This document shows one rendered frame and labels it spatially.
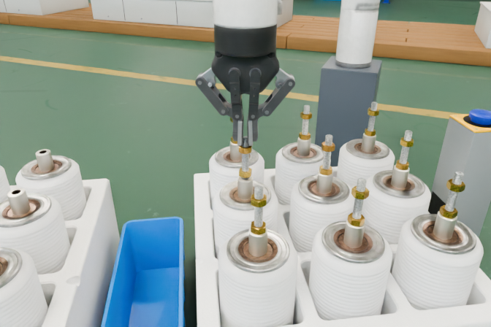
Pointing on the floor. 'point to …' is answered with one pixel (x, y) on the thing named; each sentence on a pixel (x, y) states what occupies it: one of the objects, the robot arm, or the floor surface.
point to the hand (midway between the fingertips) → (245, 130)
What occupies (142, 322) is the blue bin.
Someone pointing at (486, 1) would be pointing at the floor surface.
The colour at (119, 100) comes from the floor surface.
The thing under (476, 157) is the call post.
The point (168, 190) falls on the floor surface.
